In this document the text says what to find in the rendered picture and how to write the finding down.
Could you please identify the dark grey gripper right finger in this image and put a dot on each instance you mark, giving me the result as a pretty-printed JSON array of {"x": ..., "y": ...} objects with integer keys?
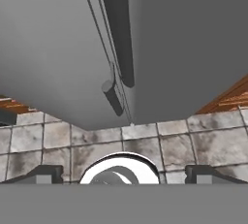
[{"x": 199, "y": 171}]

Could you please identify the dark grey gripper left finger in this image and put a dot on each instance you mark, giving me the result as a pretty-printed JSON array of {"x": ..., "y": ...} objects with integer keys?
[{"x": 48, "y": 171}]

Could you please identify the grey fridge door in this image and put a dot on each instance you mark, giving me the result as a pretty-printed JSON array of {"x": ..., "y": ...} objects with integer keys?
[
  {"x": 48, "y": 40},
  {"x": 190, "y": 40}
]

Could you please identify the white and black round thing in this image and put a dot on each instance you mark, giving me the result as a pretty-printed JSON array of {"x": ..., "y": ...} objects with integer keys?
[{"x": 135, "y": 166}]

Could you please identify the dark grey block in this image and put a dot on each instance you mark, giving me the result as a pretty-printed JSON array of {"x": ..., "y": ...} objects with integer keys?
[{"x": 6, "y": 117}]

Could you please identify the brown wooden cupboard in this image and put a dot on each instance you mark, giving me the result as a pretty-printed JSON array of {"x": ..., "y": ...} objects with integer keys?
[
  {"x": 14, "y": 104},
  {"x": 229, "y": 97}
]

